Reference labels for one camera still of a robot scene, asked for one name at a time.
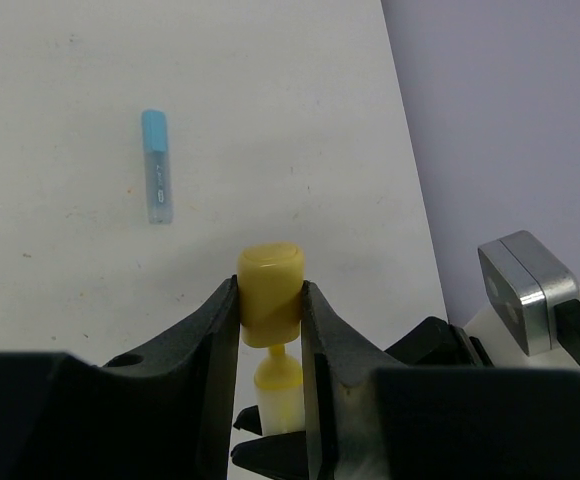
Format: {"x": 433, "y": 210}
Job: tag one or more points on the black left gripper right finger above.
{"x": 368, "y": 416}

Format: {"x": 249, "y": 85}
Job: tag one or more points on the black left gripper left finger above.
{"x": 162, "y": 410}

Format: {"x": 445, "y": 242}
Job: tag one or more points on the yellow marker cap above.
{"x": 270, "y": 279}

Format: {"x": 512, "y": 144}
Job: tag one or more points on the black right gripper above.
{"x": 435, "y": 342}

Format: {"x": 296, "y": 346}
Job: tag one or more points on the light blue marker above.
{"x": 157, "y": 167}

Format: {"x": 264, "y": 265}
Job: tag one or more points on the yellow marker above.
{"x": 278, "y": 384}

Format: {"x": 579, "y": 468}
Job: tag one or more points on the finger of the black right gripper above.
{"x": 281, "y": 456}

